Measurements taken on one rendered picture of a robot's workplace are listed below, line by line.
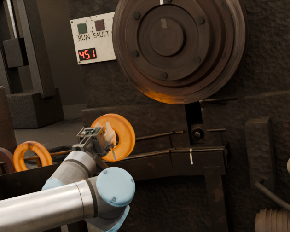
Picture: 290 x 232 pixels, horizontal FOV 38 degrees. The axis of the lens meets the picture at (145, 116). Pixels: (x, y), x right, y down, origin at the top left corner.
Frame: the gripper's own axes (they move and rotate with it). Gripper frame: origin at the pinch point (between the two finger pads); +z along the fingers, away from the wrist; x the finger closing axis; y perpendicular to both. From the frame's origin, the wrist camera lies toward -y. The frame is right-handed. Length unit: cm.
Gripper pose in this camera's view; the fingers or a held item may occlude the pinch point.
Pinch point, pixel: (110, 131)
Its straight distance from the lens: 136.4
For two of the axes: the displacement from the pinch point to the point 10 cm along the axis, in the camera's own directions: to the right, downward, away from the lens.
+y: -2.4, -8.7, -4.3
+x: -9.2, 0.6, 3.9
